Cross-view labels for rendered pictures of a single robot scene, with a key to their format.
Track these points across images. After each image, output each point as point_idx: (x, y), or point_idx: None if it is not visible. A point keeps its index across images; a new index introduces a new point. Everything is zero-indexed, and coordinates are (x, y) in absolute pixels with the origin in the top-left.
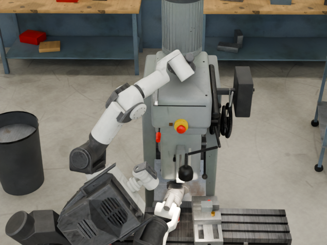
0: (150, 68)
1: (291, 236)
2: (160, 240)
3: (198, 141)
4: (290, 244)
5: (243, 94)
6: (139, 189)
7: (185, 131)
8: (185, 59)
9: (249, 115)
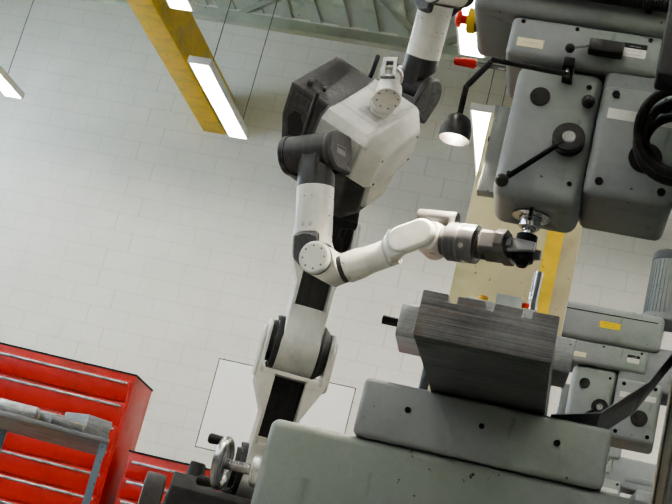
0: None
1: (433, 291)
2: (301, 140)
3: (516, 88)
4: (418, 312)
5: (666, 18)
6: (373, 104)
7: (466, 24)
8: None
9: (658, 68)
